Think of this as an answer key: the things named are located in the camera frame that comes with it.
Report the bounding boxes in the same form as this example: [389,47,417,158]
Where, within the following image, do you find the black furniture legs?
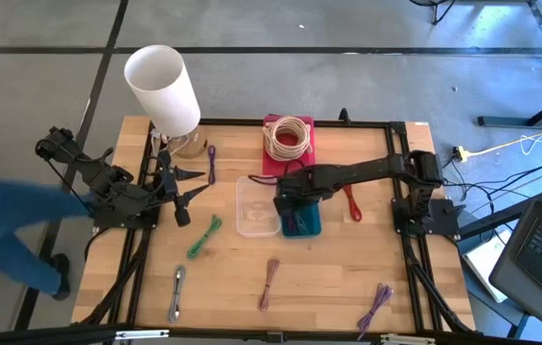
[476,85,542,128]

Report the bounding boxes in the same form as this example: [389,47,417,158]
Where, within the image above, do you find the yellow extension cord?
[451,118,542,164]

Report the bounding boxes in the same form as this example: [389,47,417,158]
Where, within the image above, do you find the red bundled cable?
[342,184,363,223]

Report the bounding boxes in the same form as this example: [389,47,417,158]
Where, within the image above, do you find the black aluminium table frame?
[79,117,476,336]

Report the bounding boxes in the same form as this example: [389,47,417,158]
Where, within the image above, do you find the pink plastic bin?
[260,114,317,177]

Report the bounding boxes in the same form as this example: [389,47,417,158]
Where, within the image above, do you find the silver metal bracket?
[379,333,438,345]
[115,329,170,341]

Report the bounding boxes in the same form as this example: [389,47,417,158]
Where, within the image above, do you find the black floor stand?
[409,0,459,26]

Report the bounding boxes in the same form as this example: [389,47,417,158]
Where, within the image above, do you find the black open laptop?
[488,200,542,342]

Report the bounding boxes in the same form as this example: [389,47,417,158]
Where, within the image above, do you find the teal plastic bin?
[278,200,324,240]

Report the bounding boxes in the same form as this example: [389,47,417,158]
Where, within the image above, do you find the beige cable with white tie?
[261,115,314,163]

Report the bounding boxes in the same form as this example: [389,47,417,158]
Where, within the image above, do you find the dark purple short cable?
[206,145,217,186]

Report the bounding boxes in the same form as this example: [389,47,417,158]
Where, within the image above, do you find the lavender cable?
[356,282,394,341]

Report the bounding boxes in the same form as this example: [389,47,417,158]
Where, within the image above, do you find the white flat box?
[462,229,511,304]

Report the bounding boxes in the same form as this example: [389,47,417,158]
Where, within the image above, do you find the grey cable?
[168,264,187,324]

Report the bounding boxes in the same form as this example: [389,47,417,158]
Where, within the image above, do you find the clear plastic bin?
[235,175,282,239]

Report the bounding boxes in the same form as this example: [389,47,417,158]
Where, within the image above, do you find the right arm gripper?
[273,168,332,219]

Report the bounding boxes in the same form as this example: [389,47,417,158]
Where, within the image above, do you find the white shade table lamp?
[124,44,209,160]

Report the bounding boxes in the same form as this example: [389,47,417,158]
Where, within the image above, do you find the green cable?
[186,214,223,261]

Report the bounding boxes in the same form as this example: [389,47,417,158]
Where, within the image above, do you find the dark multicolour cable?
[284,215,310,236]

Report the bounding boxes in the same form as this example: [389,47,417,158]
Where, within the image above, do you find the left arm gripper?
[148,150,212,228]

